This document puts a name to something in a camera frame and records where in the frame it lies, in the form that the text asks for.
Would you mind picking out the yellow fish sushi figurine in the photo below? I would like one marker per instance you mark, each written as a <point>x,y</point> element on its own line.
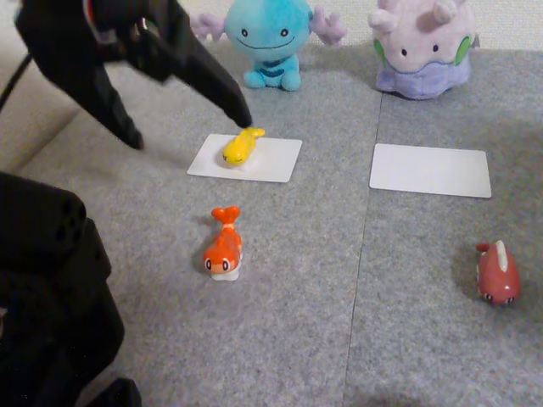
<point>239,148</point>

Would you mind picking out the blue Wooper plush toy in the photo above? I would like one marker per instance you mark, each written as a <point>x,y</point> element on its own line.
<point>265,34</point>

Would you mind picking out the gray carpet tile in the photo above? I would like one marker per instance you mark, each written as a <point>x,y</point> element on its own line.
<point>254,339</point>

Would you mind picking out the white rectangular card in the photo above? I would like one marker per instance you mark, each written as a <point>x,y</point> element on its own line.
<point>430,171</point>
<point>275,163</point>

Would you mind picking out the lilac Goomy plush toy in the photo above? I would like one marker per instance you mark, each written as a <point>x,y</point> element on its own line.
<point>424,51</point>

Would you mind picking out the orange fish sushi figurine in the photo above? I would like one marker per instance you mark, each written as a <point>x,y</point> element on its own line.
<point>224,250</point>

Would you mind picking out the red fish sushi figurine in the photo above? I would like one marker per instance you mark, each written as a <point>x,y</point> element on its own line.
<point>498,275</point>

